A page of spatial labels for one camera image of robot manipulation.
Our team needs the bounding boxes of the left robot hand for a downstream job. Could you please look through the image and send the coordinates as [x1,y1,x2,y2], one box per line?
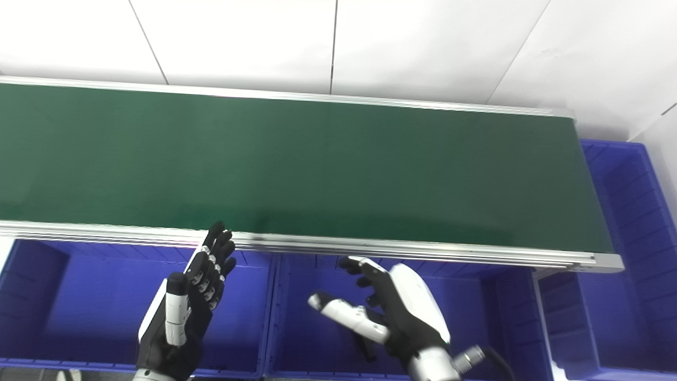
[136,221,237,380]

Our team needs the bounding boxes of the black plastic part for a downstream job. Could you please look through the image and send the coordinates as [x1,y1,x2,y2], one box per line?
[358,331,379,364]

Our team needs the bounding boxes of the blue plastic bin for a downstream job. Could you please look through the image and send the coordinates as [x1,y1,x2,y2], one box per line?
[0,238,276,379]
[537,139,677,381]
[264,253,554,381]

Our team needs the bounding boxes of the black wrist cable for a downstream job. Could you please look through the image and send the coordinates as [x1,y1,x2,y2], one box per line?
[452,344,517,381]

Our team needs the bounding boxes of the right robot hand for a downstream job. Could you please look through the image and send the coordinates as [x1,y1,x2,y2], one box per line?
[308,256,452,367]

